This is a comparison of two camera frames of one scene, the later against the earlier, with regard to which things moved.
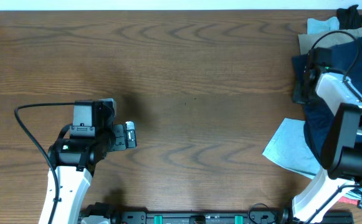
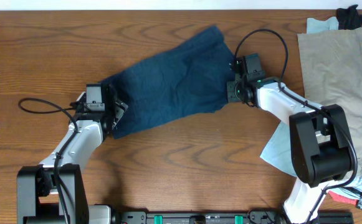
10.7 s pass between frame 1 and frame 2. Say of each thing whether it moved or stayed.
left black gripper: moved
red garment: stayed
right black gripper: moved
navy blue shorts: moved
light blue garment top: stayed
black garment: stayed
